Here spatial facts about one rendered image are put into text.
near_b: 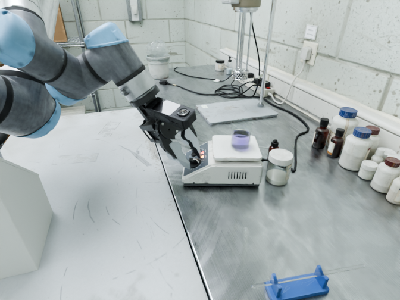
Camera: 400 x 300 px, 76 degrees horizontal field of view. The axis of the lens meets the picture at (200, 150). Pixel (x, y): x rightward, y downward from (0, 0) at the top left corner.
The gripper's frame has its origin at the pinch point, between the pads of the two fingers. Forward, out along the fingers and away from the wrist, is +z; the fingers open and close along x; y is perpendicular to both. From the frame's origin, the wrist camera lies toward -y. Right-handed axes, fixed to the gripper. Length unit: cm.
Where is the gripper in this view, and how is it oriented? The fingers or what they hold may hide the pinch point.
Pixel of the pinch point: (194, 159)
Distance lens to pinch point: 65.3
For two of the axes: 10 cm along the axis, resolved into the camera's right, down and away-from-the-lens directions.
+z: 5.0, 7.5, 4.3
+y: -6.4, -0.1, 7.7
